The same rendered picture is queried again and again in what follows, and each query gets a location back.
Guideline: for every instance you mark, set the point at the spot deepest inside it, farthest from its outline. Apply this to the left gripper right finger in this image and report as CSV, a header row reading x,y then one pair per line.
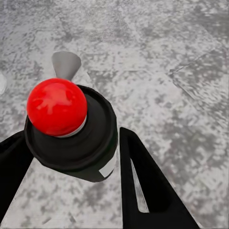
x,y
166,209

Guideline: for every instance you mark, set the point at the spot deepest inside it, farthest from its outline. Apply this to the insectifuge atomizer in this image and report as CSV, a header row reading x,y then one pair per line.
x,y
71,128

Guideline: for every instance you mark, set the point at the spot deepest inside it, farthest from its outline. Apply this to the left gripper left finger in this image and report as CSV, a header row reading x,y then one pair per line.
x,y
15,159

